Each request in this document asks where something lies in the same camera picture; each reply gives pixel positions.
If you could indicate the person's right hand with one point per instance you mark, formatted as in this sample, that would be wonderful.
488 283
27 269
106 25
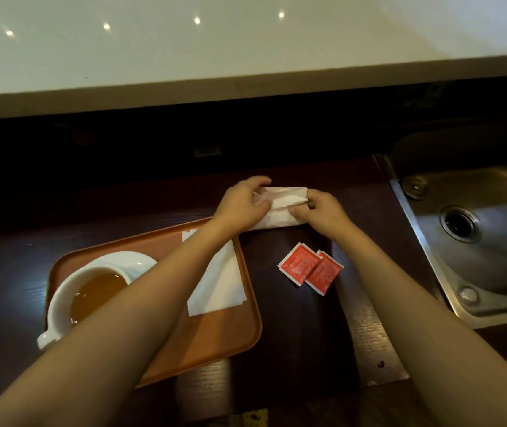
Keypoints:
324 214

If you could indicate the person's left hand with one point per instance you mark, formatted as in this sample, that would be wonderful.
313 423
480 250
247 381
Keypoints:
238 208

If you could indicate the person's right thumb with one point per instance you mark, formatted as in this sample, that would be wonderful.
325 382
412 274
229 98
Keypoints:
298 212

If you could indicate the person's left thumb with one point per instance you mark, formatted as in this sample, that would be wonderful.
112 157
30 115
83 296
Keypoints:
263 205

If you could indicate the white paper napkin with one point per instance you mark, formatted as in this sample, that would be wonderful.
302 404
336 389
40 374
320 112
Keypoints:
282 206
217 277

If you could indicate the person's right forearm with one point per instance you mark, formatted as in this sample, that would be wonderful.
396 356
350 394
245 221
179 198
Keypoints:
418 333

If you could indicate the person's left forearm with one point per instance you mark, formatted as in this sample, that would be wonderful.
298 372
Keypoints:
102 333

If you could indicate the red sauce packet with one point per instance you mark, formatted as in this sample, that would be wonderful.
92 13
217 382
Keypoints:
298 263
324 273

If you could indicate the white flat paper napkin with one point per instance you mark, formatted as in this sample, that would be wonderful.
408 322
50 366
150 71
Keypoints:
217 277

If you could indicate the orange plastic tray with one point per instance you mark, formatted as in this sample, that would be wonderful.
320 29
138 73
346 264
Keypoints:
217 337

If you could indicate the white saucer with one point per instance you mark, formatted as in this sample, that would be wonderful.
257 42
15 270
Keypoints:
133 262

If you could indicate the stainless steel sink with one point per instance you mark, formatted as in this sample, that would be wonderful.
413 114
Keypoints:
476 235

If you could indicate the white cup with tea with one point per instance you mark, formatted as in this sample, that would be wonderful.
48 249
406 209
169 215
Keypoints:
80 297

